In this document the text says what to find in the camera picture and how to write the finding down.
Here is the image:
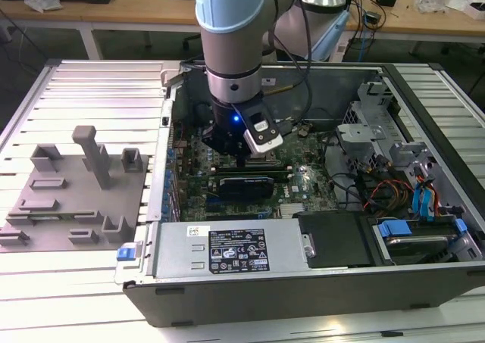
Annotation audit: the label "CPU socket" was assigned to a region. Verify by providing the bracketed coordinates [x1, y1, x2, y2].
[245, 151, 280, 168]

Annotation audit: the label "black RAM slot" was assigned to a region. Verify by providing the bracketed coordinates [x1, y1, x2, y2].
[211, 164, 293, 170]
[216, 167, 288, 173]
[214, 171, 293, 177]
[215, 161, 287, 166]

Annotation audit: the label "black graphics card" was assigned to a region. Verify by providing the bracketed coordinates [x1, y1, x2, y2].
[217, 175, 276, 200]

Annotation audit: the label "silver chipset heatsink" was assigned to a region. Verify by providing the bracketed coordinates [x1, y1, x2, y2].
[279, 202, 305, 220]

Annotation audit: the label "green motherboard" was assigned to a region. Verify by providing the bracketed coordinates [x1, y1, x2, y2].
[168, 119, 340, 223]

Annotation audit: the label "metal disk bay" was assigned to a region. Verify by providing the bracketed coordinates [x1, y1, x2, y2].
[335, 80, 403, 177]

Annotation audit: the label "grey power supply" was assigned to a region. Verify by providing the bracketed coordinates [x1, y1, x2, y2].
[153, 221, 304, 279]

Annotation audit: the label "black plastic drive cover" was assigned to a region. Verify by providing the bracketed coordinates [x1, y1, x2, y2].
[293, 210, 376, 270]

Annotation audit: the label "wooden desk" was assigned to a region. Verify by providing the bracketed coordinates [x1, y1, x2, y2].
[0, 0, 485, 61]

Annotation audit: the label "blue case latch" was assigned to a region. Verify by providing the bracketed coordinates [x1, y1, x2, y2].
[116, 245, 136, 262]

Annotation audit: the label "black PC case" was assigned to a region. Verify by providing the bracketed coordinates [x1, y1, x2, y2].
[113, 61, 485, 329]

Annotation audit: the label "grey parts rack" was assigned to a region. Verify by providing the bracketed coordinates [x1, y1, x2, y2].
[0, 125, 151, 253]

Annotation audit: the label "green RAM stick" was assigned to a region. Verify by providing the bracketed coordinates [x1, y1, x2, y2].
[26, 214, 77, 222]

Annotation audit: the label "hard disk blue carrier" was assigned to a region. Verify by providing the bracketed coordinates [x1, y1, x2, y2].
[373, 217, 471, 267]

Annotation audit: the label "white crumpled bag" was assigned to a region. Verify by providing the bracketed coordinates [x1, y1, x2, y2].
[23, 0, 64, 13]

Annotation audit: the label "clear plastic bags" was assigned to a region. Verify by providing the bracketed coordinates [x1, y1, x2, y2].
[412, 0, 455, 15]

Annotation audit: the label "white carton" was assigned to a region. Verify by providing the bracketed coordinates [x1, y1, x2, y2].
[446, 0, 485, 20]

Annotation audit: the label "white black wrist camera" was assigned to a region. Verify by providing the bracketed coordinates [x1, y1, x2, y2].
[231, 99, 285, 157]

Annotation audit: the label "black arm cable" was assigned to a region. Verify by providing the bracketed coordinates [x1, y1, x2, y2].
[261, 0, 318, 132]

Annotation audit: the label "coloured power wire bundle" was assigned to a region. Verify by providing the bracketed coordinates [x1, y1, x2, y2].
[362, 179, 415, 212]

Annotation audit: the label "blue flat data wire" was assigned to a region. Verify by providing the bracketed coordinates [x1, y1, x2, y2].
[411, 181, 437, 222]

